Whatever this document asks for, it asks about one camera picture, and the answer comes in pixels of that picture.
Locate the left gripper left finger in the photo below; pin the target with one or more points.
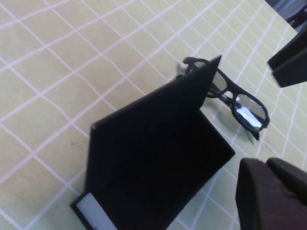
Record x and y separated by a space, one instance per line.
263 203

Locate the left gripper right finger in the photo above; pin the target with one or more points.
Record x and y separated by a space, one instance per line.
290 177

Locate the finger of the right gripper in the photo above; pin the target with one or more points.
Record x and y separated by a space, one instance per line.
290 74
292 52

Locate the black frame glasses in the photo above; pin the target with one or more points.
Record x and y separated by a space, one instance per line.
231 87

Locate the black glasses case printed side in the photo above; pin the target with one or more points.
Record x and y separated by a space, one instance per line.
156 155

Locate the green white-grid tablecloth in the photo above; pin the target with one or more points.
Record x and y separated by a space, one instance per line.
60 72

